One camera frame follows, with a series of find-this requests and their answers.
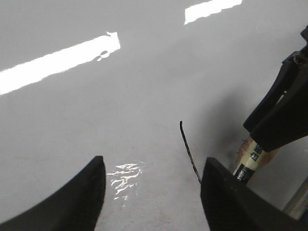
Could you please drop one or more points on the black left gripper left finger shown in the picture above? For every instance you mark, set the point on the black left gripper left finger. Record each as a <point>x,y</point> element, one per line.
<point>74,207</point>

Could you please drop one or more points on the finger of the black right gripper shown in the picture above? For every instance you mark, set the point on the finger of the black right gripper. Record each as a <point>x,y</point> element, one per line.
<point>288,120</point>
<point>282,83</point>

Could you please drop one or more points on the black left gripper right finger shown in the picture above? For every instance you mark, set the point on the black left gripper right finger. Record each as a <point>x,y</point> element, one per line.
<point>230,206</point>

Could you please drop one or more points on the white black whiteboard marker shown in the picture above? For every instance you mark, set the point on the white black whiteboard marker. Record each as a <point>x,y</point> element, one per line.
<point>251,157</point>

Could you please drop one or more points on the grey metal whiteboard tray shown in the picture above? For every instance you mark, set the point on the grey metal whiteboard tray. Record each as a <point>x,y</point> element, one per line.
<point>297,207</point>

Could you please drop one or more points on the black drawn number six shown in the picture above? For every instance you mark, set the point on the black drawn number six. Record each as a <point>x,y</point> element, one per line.
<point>189,152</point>

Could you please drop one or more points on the white glossy whiteboard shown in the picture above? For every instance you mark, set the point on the white glossy whiteboard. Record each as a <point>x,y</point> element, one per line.
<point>80,78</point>

